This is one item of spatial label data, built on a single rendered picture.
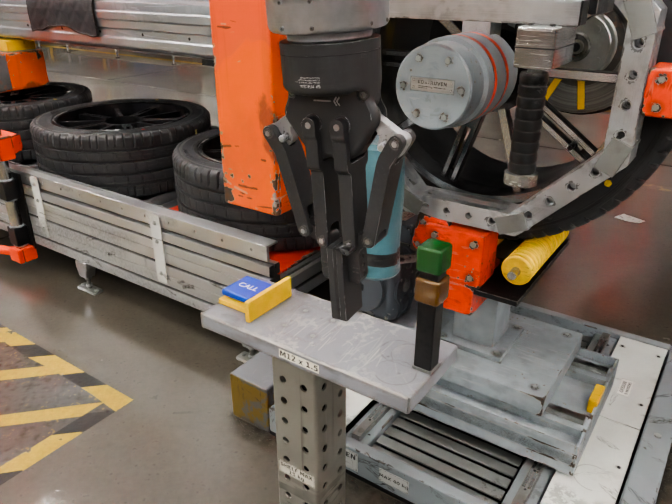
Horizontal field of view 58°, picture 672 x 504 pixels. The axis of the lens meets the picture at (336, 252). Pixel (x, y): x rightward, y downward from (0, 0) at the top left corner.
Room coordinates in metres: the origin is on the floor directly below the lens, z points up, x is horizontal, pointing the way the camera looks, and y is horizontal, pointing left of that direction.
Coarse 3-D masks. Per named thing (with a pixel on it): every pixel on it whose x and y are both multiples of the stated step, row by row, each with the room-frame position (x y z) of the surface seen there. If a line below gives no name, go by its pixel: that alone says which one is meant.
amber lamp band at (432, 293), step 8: (416, 280) 0.78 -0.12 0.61; (424, 280) 0.77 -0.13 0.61; (440, 280) 0.77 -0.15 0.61; (448, 280) 0.78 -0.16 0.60; (416, 288) 0.77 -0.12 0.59; (424, 288) 0.77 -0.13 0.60; (432, 288) 0.76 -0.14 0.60; (440, 288) 0.76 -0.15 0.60; (448, 288) 0.78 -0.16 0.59; (416, 296) 0.77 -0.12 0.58; (424, 296) 0.77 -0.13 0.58; (432, 296) 0.76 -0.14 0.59; (440, 296) 0.76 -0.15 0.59; (432, 304) 0.76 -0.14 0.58
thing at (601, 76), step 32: (384, 32) 1.27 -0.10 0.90; (416, 32) 1.39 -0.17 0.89; (512, 32) 1.17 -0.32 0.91; (384, 64) 1.27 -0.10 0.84; (384, 96) 1.26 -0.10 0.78; (512, 96) 1.16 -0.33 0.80; (416, 128) 1.30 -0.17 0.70; (448, 128) 1.39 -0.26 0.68; (512, 128) 1.13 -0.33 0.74; (544, 128) 1.08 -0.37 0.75; (416, 160) 1.20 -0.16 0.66; (448, 160) 1.18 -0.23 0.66; (480, 160) 1.32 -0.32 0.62; (576, 160) 1.22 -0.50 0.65; (480, 192) 1.13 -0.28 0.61; (512, 192) 1.11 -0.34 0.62
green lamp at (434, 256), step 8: (432, 240) 0.80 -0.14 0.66; (440, 240) 0.80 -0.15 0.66; (424, 248) 0.77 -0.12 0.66; (432, 248) 0.77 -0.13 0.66; (440, 248) 0.77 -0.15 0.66; (448, 248) 0.77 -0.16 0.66; (424, 256) 0.77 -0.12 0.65; (432, 256) 0.76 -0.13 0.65; (440, 256) 0.76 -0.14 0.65; (448, 256) 0.77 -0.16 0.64; (416, 264) 0.78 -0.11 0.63; (424, 264) 0.77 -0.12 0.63; (432, 264) 0.76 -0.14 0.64; (440, 264) 0.76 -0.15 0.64; (448, 264) 0.78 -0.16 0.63; (424, 272) 0.77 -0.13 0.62; (432, 272) 0.76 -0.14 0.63; (440, 272) 0.76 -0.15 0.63
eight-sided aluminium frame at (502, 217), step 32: (640, 0) 0.91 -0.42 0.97; (640, 32) 0.91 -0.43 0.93; (640, 64) 0.91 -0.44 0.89; (640, 96) 0.90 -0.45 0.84; (608, 128) 0.92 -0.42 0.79; (640, 128) 0.94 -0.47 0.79; (608, 160) 0.92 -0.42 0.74; (416, 192) 1.12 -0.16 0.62; (448, 192) 1.12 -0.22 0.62; (544, 192) 0.97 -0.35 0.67; (576, 192) 0.94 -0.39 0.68; (480, 224) 1.03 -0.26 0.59; (512, 224) 0.99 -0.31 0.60
